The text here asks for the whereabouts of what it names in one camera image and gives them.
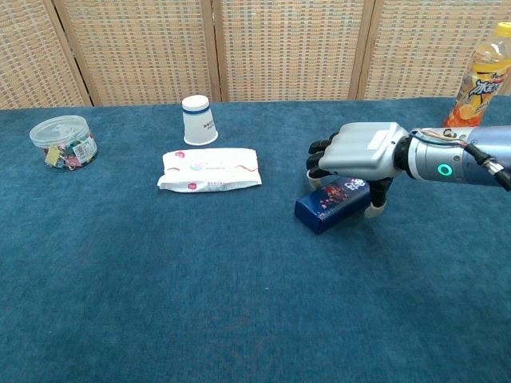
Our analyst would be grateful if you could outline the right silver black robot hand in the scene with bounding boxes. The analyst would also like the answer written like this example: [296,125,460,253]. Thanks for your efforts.
[306,121,410,219]

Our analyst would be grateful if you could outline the blue and white glasses box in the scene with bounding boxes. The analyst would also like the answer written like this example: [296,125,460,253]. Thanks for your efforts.
[294,177,373,235]

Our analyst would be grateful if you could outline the woven bamboo folding screen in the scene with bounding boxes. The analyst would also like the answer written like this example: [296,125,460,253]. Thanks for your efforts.
[0,0,511,111]

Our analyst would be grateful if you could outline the orange drink bottle yellow cap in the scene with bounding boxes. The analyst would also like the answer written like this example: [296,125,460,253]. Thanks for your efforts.
[442,22,511,129]

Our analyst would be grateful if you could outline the white wet wipes pack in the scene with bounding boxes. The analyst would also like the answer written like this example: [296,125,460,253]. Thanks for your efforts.
[156,147,263,194]

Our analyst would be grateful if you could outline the upturned white paper cup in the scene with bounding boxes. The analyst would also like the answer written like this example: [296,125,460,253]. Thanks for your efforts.
[181,95,220,146]

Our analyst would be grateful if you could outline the blue felt table cloth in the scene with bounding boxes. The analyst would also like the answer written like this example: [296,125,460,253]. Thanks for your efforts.
[0,95,511,383]

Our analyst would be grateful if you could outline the clear tub of coloured clips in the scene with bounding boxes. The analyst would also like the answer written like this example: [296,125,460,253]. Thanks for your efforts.
[29,115,99,172]

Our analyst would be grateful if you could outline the thin coloured wrist wires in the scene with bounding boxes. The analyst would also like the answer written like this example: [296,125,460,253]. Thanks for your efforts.
[409,127,474,147]

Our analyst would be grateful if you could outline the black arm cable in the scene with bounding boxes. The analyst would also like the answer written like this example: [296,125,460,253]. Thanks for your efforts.
[465,141,511,188]

